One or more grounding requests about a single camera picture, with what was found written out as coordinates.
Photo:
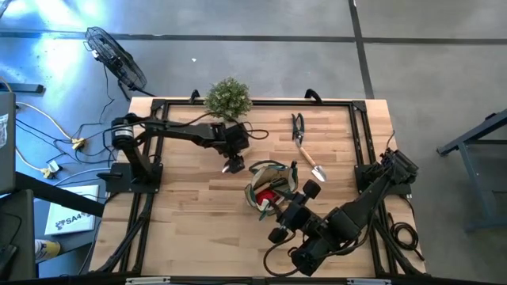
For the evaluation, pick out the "beige green-trimmed gardening bag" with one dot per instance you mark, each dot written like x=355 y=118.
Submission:
x=265 y=178

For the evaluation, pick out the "artificial plant in black pot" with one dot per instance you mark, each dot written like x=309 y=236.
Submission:
x=228 y=99

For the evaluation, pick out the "black floor fan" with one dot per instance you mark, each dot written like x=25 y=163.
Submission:
x=117 y=61

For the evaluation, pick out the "white printed box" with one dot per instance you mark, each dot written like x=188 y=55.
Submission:
x=75 y=219

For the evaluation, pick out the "red fabric glove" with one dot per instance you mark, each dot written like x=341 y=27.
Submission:
x=266 y=196

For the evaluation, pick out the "silver edge bracket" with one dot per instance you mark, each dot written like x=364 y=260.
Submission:
x=368 y=281
x=146 y=281

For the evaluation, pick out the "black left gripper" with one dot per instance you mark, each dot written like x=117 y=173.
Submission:
x=233 y=138

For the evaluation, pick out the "black slanted beam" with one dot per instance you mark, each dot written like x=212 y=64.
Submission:
x=59 y=194

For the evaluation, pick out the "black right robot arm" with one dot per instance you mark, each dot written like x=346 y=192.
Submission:
x=356 y=210

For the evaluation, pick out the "blue-grey metal stand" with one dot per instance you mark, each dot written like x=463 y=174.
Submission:
x=471 y=133

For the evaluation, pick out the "black pruning shears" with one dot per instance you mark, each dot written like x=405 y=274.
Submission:
x=298 y=126

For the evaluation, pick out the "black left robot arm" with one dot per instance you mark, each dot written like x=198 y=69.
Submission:
x=178 y=130

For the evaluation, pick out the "black aluminium table frame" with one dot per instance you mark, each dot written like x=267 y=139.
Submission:
x=269 y=103

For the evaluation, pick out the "yellow white bottle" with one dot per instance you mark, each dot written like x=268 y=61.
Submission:
x=49 y=249

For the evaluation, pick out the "black floor bar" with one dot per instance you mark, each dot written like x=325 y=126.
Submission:
x=24 y=88

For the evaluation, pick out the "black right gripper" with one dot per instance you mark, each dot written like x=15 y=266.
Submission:
x=299 y=215

